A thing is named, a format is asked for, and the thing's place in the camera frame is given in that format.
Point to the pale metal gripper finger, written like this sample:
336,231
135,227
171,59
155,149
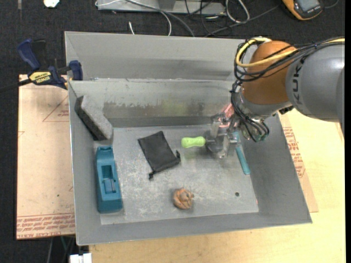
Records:
215,136
231,145

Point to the teal stick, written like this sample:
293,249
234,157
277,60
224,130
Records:
244,160

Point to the black cloth pouch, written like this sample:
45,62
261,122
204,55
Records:
159,153

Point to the grey metal bin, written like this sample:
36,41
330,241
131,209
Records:
192,190

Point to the orange toy animal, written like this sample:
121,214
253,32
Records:
182,199

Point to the teal tape dispenser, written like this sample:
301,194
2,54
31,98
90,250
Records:
108,182

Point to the grey and black sponge block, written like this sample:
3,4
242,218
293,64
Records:
94,118

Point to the brown cardboard board, red print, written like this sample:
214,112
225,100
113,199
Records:
44,147

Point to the black cylinder on white bracket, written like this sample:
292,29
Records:
285,110

